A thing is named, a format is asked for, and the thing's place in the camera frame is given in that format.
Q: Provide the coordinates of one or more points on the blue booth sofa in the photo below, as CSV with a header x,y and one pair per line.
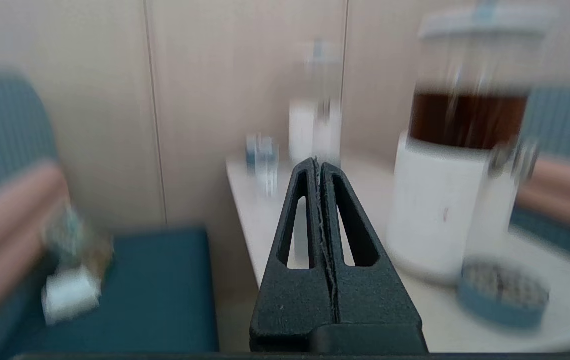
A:
x,y
155,290
565,115

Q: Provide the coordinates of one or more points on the large dispenser with dark tea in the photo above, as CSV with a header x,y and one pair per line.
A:
x,y
440,210

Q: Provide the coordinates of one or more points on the green snack packet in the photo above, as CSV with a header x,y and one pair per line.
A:
x,y
75,240

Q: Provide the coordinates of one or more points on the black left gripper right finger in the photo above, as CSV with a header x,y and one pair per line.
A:
x,y
370,300

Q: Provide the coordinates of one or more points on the large blue perforated drip tray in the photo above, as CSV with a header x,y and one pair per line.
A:
x,y
502,295

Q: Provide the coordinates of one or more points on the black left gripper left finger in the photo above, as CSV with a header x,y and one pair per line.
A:
x,y
295,305

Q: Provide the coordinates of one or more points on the clear plastic bottle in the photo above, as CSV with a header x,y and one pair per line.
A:
x,y
268,170

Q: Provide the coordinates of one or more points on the small white water dispenser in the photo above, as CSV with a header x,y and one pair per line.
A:
x,y
305,130

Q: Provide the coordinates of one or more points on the white folded napkin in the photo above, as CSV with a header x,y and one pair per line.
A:
x,y
71,295

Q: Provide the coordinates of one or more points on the silver metal dispenser tap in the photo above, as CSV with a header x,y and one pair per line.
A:
x,y
515,160

